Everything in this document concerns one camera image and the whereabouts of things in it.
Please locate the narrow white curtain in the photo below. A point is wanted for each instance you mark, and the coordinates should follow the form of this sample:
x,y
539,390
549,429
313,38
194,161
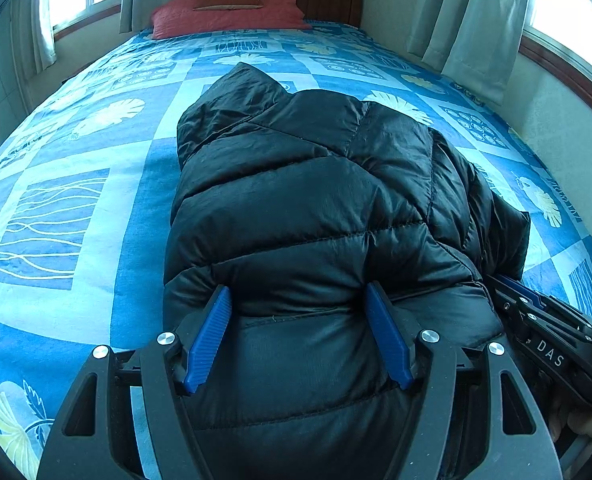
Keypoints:
x,y
43,25

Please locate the bed with blue patterned sheet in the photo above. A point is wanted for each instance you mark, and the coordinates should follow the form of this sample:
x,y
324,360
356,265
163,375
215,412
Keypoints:
x,y
86,160

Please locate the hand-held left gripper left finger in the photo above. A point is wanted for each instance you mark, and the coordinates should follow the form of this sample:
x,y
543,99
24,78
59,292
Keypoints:
x,y
211,335

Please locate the bright window with wooden frame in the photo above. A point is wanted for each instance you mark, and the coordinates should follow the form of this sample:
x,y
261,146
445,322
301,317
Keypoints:
x,y
571,5

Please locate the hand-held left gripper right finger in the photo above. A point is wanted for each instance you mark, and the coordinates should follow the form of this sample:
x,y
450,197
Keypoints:
x,y
388,330

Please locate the person's right hand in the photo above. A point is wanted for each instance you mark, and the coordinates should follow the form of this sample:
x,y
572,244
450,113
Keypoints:
x,y
583,422

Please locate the red pillow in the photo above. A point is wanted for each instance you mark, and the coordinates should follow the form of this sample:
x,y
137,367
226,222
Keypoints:
x,y
186,17

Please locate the black puffer jacket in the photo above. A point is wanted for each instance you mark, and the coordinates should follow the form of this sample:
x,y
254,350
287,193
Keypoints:
x,y
316,200

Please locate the wide white pleated curtain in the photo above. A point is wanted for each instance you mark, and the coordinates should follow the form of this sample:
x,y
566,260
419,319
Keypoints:
x,y
476,20

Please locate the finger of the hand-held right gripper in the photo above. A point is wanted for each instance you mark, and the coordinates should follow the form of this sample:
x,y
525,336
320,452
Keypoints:
x,y
523,292
503,300

